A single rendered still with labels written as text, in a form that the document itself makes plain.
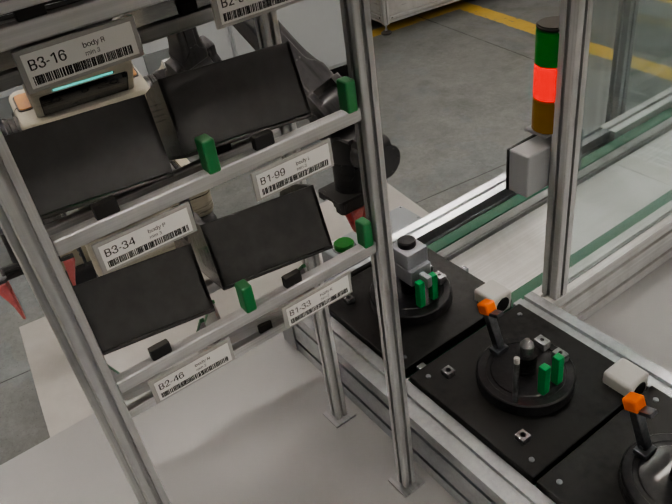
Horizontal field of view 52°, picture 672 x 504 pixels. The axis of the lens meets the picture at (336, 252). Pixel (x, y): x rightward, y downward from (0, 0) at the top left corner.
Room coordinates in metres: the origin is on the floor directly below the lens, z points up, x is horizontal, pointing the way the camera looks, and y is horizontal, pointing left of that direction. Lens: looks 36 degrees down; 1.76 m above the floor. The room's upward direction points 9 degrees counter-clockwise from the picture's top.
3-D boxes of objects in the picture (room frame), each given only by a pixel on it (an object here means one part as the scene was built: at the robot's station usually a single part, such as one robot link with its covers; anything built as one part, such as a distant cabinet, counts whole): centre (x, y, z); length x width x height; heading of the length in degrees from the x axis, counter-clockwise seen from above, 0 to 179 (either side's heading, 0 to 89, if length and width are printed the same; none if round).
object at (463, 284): (0.91, -0.11, 0.96); 0.24 x 0.24 x 0.02; 31
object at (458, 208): (1.18, -0.27, 0.91); 0.89 x 0.06 x 0.11; 121
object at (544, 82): (0.90, -0.34, 1.33); 0.05 x 0.05 x 0.05
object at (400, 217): (1.14, -0.08, 0.93); 0.21 x 0.07 x 0.06; 121
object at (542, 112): (0.90, -0.34, 1.28); 0.05 x 0.05 x 0.05
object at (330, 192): (1.03, -0.04, 1.16); 0.10 x 0.07 x 0.07; 122
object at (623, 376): (0.69, -0.25, 1.01); 0.24 x 0.24 x 0.13; 31
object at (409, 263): (0.90, -0.12, 1.06); 0.08 x 0.04 x 0.07; 31
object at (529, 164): (0.90, -0.34, 1.29); 0.12 x 0.05 x 0.25; 121
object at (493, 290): (0.87, -0.25, 0.97); 0.05 x 0.05 x 0.04; 31
